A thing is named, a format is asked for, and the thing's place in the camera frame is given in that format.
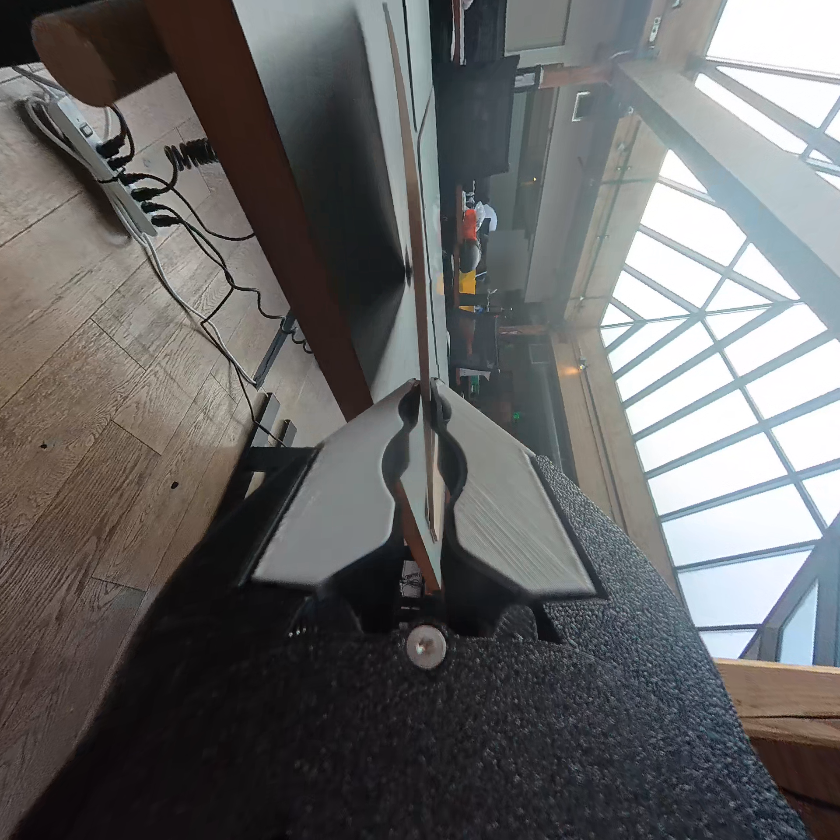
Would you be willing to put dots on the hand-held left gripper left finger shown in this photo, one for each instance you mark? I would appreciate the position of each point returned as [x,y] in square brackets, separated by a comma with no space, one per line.
[334,505]

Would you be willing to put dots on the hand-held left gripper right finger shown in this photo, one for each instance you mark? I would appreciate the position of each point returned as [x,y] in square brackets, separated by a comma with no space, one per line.
[512,518]

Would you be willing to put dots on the white rounded board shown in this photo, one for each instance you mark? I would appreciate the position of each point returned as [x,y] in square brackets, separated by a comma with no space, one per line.
[420,525]

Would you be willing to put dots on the wooden desk peg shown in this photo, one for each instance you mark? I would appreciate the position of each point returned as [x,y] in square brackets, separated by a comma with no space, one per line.
[85,59]

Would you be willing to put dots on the yellow storage bin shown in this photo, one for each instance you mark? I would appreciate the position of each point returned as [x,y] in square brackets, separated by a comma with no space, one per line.
[466,289]

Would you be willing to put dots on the black helmet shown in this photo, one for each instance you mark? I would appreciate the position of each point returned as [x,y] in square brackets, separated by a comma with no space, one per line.
[470,258]

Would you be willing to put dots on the orange parts bin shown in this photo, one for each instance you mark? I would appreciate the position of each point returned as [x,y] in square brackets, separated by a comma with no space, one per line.
[469,226]

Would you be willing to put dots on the black office chair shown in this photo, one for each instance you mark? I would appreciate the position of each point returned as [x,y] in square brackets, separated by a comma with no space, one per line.
[476,118]

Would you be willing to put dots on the white power strip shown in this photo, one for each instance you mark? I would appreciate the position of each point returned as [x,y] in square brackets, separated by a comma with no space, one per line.
[92,148]

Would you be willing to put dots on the glass roof window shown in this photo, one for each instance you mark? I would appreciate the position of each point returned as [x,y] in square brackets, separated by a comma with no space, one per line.
[774,26]

